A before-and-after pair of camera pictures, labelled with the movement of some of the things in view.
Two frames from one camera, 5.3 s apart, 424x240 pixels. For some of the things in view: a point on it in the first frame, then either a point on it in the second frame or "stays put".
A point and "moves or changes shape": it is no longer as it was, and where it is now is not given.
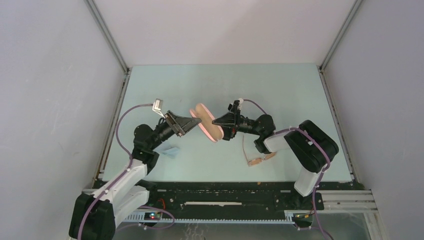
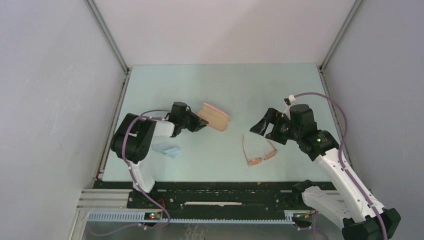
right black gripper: x=230 y=119 to x=275 y=117
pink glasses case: x=211 y=130 moves or changes shape
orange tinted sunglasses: x=257 y=161 stays put
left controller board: x=153 y=216 stays put
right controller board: x=303 y=218 stays put
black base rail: x=231 y=197 stays put
